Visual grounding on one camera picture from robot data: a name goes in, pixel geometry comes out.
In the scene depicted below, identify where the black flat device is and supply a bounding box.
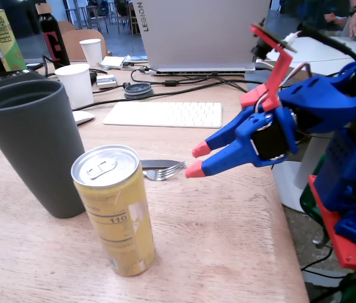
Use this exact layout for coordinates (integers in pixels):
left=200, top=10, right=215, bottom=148
left=0, top=69, right=49, bottom=98

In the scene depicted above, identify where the black cable with ferrite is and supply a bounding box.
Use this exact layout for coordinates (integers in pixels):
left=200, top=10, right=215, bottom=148
left=129, top=66, right=217, bottom=88

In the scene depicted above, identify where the steel knife with foil handle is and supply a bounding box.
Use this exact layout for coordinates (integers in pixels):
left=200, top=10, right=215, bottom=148
left=139, top=159, right=182, bottom=169

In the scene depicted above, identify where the small camera board with lens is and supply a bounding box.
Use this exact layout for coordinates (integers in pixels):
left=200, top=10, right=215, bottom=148
left=249, top=23, right=299, bottom=61

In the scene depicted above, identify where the white computer mouse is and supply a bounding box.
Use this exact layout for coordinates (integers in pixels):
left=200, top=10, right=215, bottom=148
left=72, top=110, right=96, bottom=126

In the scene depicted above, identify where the long black table cable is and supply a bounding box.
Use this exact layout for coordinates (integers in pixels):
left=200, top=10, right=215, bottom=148
left=70, top=78, right=249, bottom=111

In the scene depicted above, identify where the steel fork with foil handle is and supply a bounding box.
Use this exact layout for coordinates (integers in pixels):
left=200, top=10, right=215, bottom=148
left=142, top=161, right=187, bottom=182

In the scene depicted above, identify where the tall grey plastic cup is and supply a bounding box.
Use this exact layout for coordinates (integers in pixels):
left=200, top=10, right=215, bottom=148
left=0, top=78, right=86, bottom=219

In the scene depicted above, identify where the yellow green snack box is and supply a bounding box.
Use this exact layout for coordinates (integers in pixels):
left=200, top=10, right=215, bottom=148
left=0, top=8, right=28, bottom=72

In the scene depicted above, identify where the red robot base plate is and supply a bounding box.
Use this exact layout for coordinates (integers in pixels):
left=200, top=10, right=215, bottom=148
left=309, top=175, right=356, bottom=274

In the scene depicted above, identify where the white flat box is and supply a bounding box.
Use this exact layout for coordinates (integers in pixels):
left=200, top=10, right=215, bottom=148
left=100, top=56, right=126, bottom=71

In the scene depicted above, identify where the grey Legion laptop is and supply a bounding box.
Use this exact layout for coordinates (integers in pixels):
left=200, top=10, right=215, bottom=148
left=136, top=0, right=272, bottom=76

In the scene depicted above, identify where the small white paper cup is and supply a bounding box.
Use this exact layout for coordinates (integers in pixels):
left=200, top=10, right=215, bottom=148
left=79, top=38, right=104, bottom=68

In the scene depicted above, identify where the white slim keyboard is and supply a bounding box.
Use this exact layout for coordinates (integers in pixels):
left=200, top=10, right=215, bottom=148
left=102, top=101, right=223, bottom=129

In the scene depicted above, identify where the red camera bracket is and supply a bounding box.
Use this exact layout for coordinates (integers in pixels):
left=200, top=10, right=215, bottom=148
left=240, top=24, right=294, bottom=112

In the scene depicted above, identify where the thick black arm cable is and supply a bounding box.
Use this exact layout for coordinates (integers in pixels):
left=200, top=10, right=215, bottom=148
left=297, top=22, right=356, bottom=64

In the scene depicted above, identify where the large white paper cup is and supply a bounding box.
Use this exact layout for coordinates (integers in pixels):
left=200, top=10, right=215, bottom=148
left=54, top=63, right=95, bottom=110

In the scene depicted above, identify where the light wooden chair back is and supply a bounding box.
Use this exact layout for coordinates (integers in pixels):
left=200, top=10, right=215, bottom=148
left=57, top=20, right=109, bottom=62

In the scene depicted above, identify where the black bottle with magenta print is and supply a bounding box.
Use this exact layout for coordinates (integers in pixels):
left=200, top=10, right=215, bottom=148
left=35, top=3, right=71, bottom=69

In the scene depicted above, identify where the white power adapter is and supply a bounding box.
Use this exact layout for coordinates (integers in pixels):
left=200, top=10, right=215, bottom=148
left=95, top=74, right=117, bottom=90

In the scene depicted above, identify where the yellow drink can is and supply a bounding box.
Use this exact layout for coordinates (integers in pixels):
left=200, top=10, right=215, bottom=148
left=70, top=144, right=156, bottom=277

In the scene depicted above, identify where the blue gripper with motor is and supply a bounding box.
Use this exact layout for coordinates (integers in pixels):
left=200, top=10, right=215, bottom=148
left=184, top=106, right=300, bottom=180

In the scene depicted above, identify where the black floor cable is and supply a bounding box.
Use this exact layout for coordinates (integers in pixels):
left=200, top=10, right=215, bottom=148
left=300, top=247, right=334, bottom=272

